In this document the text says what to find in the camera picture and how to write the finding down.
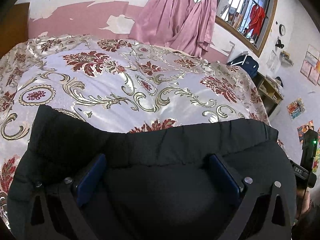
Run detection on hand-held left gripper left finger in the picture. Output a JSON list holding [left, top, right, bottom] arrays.
[[29, 154, 108, 240]]

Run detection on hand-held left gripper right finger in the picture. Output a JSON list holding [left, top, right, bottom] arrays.
[[209, 154, 293, 240]]

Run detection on black padded jacket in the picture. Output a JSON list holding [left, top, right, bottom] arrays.
[[7, 104, 298, 240]]

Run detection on person's right forearm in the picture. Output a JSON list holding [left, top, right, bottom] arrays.
[[291, 200, 320, 240]]

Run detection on person's right hand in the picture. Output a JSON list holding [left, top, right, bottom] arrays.
[[296, 189, 313, 220]]

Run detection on wooden shelf unit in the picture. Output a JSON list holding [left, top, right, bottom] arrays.
[[252, 71, 284, 117]]

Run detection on floral satin bedspread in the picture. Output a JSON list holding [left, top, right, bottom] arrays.
[[0, 35, 285, 230]]

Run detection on dark blue backpack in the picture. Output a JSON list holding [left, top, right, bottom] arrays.
[[227, 54, 260, 78]]

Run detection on red hanging garment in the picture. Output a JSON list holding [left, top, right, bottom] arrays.
[[247, 4, 266, 37]]

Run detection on brown wooden headboard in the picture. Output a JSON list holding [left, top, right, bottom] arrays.
[[0, 2, 30, 57]]

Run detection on pink curtain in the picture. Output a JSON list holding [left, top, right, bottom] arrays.
[[129, 0, 278, 58]]

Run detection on colourful wall poster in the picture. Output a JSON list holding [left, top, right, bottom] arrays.
[[287, 98, 305, 119], [297, 120, 314, 144], [314, 127, 320, 173]]

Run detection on pink bordered wall certificate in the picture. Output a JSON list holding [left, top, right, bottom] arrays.
[[306, 44, 320, 64], [300, 59, 312, 77], [308, 66, 320, 85]]

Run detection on small wall shelf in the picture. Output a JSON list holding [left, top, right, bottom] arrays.
[[280, 51, 294, 65]]

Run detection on white paper sheets on wall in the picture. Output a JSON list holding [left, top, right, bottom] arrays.
[[266, 50, 280, 72]]

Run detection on white frame stand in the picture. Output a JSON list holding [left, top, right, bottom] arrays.
[[234, 51, 250, 64]]

